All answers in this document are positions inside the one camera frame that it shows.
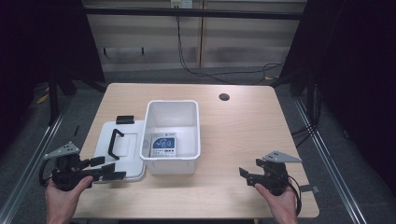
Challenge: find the black metal stand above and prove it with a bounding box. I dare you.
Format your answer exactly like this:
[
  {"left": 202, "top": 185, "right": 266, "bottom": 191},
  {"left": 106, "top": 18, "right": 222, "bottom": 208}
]
[{"left": 47, "top": 70, "right": 61, "bottom": 127}]

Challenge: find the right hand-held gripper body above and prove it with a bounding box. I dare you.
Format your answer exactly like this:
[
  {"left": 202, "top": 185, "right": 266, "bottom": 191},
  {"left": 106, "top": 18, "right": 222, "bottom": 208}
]
[{"left": 247, "top": 150, "right": 303, "bottom": 197}]

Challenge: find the person's right hand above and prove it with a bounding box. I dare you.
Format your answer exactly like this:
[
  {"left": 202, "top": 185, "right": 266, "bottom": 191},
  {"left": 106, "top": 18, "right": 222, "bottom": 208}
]
[{"left": 254, "top": 182, "right": 300, "bottom": 224}]

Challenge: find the dark curtain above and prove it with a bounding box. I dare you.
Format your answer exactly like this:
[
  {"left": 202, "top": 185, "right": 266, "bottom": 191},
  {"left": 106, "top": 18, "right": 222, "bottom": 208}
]
[
  {"left": 0, "top": 0, "right": 106, "bottom": 155},
  {"left": 270, "top": 0, "right": 396, "bottom": 188}
]

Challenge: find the white plastic storage bin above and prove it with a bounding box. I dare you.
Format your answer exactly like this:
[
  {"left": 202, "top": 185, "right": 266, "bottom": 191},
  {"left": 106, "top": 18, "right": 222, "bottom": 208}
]
[{"left": 138, "top": 99, "right": 202, "bottom": 175}]

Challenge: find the long black floor cable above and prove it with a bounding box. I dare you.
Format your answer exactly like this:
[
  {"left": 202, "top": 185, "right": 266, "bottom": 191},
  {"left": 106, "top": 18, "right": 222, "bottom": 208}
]
[{"left": 176, "top": 16, "right": 284, "bottom": 86}]

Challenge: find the right hand-held gripper cable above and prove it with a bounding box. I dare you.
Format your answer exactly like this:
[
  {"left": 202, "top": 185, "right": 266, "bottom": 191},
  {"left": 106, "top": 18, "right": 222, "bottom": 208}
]
[{"left": 287, "top": 177, "right": 304, "bottom": 217}]

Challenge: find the white lid with black handle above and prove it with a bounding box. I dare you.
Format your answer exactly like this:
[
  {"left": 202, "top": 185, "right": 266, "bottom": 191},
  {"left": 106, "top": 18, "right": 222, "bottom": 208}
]
[{"left": 92, "top": 115, "right": 147, "bottom": 184}]

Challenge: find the metal floor rail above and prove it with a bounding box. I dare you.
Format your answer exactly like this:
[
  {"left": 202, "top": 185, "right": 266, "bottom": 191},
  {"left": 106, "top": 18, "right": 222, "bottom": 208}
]
[
  {"left": 0, "top": 99, "right": 73, "bottom": 224},
  {"left": 293, "top": 98, "right": 368, "bottom": 224}
]

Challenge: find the black horizontal bar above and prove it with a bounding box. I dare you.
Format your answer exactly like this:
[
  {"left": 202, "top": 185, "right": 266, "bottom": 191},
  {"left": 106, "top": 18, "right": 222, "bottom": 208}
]
[{"left": 81, "top": 7, "right": 308, "bottom": 21}]

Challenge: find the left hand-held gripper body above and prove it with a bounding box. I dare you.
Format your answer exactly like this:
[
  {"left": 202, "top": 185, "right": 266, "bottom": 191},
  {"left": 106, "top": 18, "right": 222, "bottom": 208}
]
[{"left": 43, "top": 141, "right": 102, "bottom": 191}]

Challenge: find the bundle of black cables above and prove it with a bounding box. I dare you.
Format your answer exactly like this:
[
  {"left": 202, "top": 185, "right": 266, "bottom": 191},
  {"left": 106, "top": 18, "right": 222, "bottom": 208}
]
[{"left": 290, "top": 83, "right": 323, "bottom": 149}]

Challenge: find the hand-held gripper cable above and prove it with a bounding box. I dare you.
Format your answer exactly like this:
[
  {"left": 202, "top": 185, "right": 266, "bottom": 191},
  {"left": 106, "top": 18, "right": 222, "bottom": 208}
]
[
  {"left": 38, "top": 158, "right": 56, "bottom": 188},
  {"left": 287, "top": 177, "right": 304, "bottom": 217}
]

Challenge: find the left hand-held gripper cable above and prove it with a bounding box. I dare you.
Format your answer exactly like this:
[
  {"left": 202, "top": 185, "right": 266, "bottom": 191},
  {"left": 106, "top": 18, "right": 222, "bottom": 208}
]
[{"left": 38, "top": 158, "right": 56, "bottom": 188}]

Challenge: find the white packet with blue label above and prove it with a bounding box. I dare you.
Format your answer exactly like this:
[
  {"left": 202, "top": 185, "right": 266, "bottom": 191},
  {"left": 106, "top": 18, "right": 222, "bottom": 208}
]
[{"left": 149, "top": 132, "right": 177, "bottom": 159}]

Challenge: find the person's left hand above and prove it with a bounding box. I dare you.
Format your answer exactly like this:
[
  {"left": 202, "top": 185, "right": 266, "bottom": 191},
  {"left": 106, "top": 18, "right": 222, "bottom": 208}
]
[{"left": 45, "top": 175, "right": 94, "bottom": 224}]

